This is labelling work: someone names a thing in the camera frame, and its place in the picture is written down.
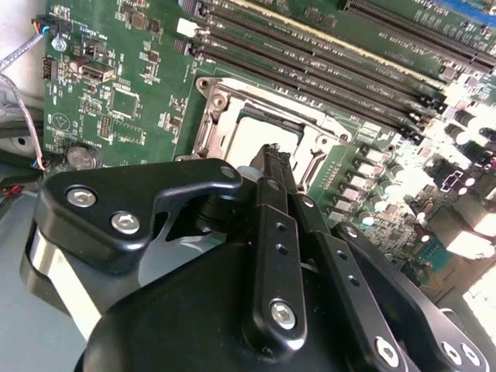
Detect metal socket cover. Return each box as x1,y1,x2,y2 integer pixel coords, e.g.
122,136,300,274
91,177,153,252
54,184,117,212
212,88,344,183

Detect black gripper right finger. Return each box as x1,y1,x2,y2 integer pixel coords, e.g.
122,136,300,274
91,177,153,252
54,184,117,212
277,146,492,372

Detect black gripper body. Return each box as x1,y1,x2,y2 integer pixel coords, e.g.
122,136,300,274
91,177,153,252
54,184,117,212
75,193,373,372

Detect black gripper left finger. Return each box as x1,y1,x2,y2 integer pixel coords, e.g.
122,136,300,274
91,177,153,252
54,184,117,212
19,143,310,360

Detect silver green cpu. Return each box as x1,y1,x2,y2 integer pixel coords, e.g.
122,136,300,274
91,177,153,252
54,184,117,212
231,115,305,166

